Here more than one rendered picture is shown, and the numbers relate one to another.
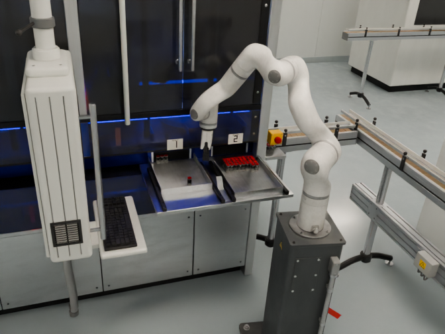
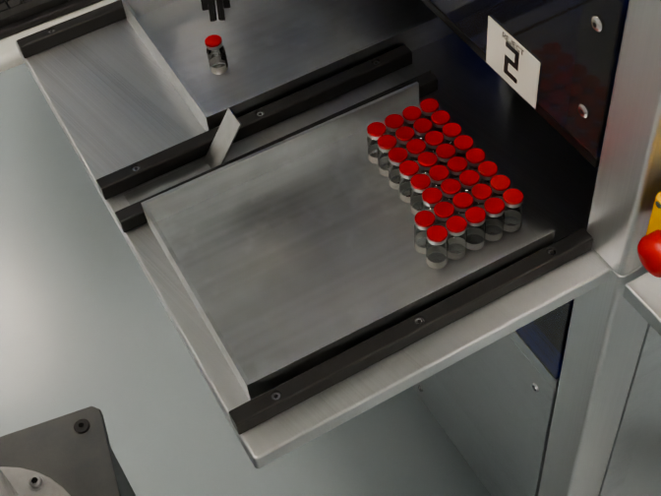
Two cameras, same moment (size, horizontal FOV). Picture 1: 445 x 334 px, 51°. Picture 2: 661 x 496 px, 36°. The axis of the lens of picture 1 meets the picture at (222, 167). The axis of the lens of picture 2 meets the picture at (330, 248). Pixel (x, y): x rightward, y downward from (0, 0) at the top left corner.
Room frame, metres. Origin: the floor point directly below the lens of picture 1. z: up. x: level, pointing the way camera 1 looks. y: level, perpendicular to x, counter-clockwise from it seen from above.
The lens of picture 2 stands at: (2.06, -0.81, 1.71)
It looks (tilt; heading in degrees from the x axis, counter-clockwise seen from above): 51 degrees down; 87
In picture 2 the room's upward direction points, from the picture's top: 7 degrees counter-clockwise
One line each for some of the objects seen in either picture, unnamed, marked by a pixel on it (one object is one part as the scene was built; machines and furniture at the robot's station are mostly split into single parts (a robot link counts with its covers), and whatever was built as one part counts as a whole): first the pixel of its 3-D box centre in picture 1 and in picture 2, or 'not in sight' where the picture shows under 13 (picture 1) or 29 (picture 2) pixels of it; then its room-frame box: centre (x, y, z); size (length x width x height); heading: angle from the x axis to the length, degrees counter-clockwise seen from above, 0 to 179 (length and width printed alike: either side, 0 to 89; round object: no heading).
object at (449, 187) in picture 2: (240, 165); (433, 179); (2.22, -0.10, 0.90); 0.18 x 0.02 x 0.05; 110
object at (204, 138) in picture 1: (207, 136); not in sight; (2.03, 0.08, 1.15); 0.10 x 0.08 x 0.11; 179
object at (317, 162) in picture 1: (317, 171); not in sight; (1.72, -0.40, 1.16); 0.19 x 0.12 x 0.24; 150
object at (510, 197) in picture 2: (237, 161); (468, 162); (2.26, -0.08, 0.90); 0.18 x 0.02 x 0.05; 110
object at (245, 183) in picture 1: (247, 175); (342, 227); (2.11, -0.13, 0.90); 0.34 x 0.26 x 0.04; 20
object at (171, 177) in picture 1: (179, 172); (287, 14); (2.10, 0.23, 0.90); 0.34 x 0.26 x 0.04; 20
